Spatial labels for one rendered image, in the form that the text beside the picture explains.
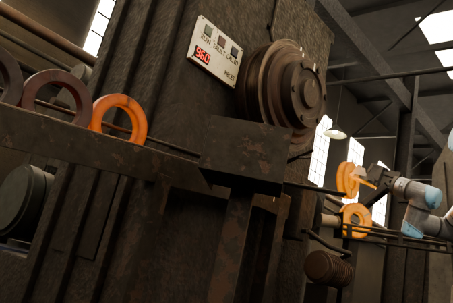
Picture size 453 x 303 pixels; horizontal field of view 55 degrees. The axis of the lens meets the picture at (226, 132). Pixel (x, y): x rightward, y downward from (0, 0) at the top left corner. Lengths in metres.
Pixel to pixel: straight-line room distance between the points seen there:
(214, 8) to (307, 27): 0.71
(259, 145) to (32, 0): 7.34
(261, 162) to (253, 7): 1.07
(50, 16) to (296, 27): 6.42
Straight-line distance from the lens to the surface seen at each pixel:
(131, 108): 1.25
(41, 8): 8.21
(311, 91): 1.78
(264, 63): 1.70
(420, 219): 1.68
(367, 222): 2.02
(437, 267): 4.29
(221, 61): 1.70
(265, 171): 1.01
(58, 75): 1.15
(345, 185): 1.77
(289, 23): 2.18
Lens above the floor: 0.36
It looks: 18 degrees up
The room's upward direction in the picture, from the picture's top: 13 degrees clockwise
